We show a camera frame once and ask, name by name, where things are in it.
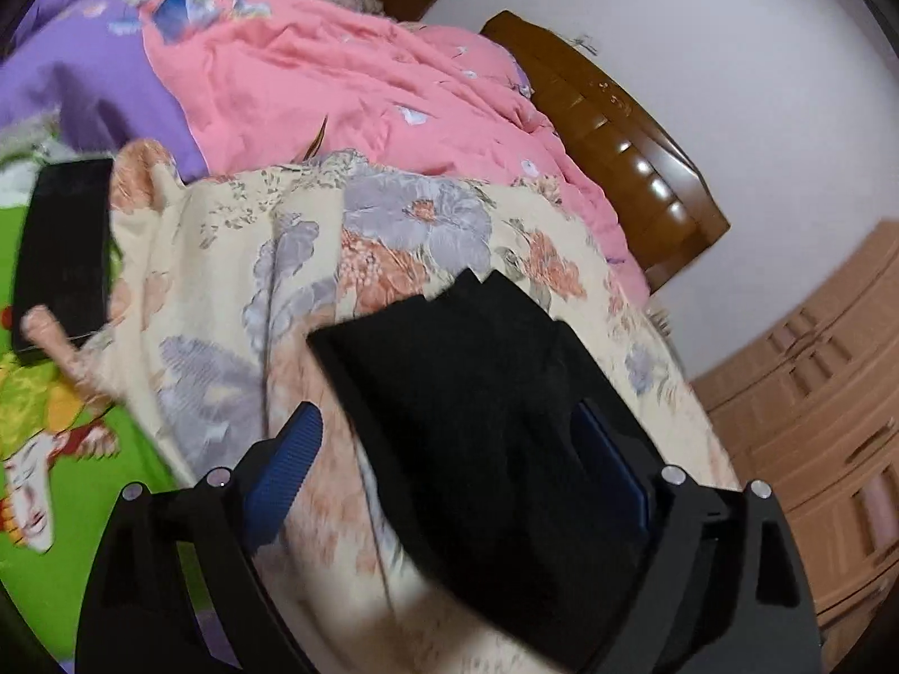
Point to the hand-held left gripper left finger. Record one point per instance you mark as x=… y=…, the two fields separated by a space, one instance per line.
x=288 y=467

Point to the black pants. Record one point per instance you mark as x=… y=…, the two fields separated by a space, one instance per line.
x=484 y=449

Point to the black tablet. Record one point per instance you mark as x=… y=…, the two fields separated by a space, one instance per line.
x=67 y=246

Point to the green printed bed sheet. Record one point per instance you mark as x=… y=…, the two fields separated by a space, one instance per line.
x=56 y=449

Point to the brown wooden headboard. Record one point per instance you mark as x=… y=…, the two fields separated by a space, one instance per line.
x=625 y=133

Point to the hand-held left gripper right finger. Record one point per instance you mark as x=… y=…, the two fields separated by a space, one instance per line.
x=618 y=467

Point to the purple quilt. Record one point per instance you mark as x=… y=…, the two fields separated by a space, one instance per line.
x=91 y=63

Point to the pink quilt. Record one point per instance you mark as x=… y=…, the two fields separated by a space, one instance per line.
x=337 y=77

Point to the cream floral blanket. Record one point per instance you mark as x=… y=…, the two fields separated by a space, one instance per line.
x=316 y=281

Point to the light wooden wardrobe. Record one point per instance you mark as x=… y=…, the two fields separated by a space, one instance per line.
x=815 y=407

